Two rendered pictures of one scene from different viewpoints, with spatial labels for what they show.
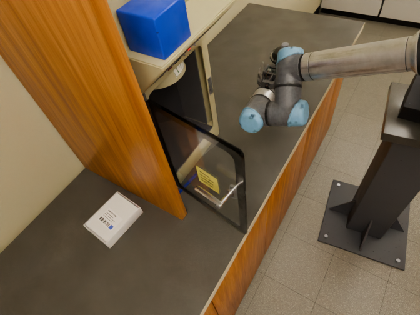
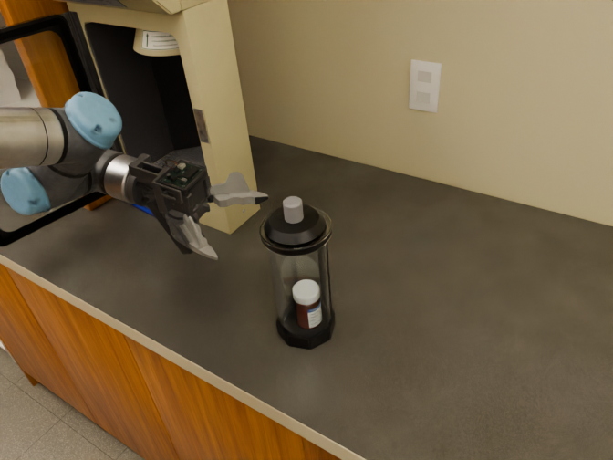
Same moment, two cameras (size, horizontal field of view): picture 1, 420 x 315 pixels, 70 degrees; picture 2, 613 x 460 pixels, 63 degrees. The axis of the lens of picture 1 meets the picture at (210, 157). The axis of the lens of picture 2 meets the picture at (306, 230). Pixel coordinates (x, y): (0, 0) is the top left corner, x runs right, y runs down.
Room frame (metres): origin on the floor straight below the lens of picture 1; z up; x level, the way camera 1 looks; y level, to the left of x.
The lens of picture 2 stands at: (0.96, -0.95, 1.62)
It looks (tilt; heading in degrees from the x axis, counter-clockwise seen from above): 38 degrees down; 86
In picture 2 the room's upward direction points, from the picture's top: 5 degrees counter-clockwise
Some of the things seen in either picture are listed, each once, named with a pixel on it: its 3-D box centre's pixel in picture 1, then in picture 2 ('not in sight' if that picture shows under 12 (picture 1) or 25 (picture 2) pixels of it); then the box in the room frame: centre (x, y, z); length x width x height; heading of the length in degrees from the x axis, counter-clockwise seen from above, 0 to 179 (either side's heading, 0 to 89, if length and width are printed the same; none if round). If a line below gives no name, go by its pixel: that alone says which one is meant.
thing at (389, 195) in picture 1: (389, 182); not in sight; (0.74, -0.89, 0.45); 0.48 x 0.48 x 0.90; 57
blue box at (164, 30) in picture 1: (155, 24); not in sight; (0.63, 0.06, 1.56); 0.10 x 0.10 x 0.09; 50
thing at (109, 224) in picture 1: (114, 218); not in sight; (0.53, 0.37, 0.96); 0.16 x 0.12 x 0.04; 135
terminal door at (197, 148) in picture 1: (200, 173); (28, 134); (0.49, 0.03, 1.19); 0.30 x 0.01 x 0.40; 40
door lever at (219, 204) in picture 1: (213, 192); not in sight; (0.41, 0.01, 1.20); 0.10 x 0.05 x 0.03; 40
